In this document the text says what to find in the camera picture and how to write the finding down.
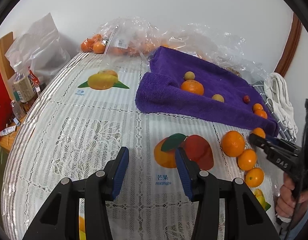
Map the small orange kumquat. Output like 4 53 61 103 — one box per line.
238 148 257 171
245 167 264 187
254 109 268 119
252 127 266 139
252 103 264 112
221 131 245 157

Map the yellow longan fruit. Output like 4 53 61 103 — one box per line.
212 94 225 102
184 71 195 81

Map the small red hawthorn fruit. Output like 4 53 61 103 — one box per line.
243 95 251 104

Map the large orange mandarin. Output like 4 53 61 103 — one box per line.
181 80 204 95

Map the person right hand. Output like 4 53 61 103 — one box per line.
275 173 308 221

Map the grey checked cloth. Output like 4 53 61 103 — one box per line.
252 81 297 143

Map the white striped towel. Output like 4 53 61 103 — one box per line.
264 73 298 142

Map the purple towel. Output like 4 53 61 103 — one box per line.
135 47 279 136

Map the plastic bottle with label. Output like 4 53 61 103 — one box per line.
13 67 36 103

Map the red paper bag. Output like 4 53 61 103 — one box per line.
0 53 13 145

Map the clear plastic bag right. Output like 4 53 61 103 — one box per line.
158 23 268 84

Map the clear plastic bag of oranges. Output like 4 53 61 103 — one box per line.
80 17 160 56

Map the white plastic bag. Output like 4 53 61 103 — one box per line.
5 14 70 85

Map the wooden side table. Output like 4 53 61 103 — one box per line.
0 31 27 155

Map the brown wooden door frame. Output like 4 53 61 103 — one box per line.
274 13 303 77

